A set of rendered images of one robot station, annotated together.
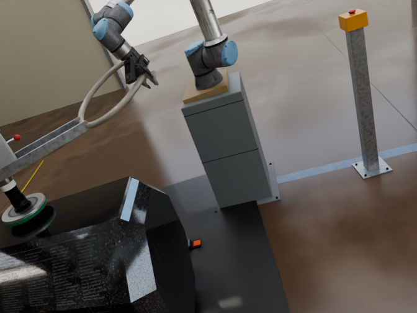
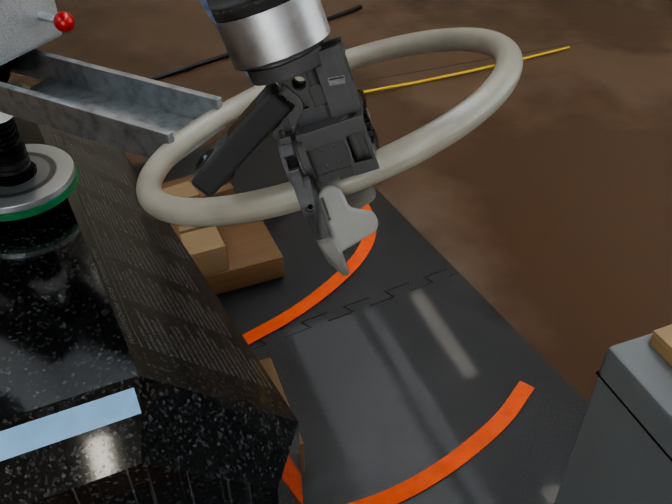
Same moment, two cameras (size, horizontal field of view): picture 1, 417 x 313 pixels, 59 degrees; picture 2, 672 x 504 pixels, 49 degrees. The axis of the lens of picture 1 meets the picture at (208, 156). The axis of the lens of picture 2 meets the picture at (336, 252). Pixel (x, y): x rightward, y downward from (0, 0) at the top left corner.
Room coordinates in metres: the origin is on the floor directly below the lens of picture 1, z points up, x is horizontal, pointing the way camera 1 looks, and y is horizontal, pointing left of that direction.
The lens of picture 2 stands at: (1.50, -0.33, 1.64)
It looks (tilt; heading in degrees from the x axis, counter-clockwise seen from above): 40 degrees down; 56
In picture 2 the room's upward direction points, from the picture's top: straight up
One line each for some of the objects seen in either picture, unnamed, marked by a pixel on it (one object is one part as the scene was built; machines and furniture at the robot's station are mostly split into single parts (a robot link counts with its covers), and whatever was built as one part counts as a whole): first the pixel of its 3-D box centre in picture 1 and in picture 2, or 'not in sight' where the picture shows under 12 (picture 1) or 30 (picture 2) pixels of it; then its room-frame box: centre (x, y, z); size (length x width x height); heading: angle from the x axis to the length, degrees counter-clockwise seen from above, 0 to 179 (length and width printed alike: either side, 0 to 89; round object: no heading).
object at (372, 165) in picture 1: (362, 98); not in sight; (2.06, -1.04, 0.54); 0.20 x 0.20 x 1.09; 84
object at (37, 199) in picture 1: (23, 207); (14, 176); (1.63, 0.93, 0.88); 0.21 x 0.21 x 0.01
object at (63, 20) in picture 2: (12, 140); (53, 19); (1.75, 0.85, 1.18); 0.08 x 0.03 x 0.03; 117
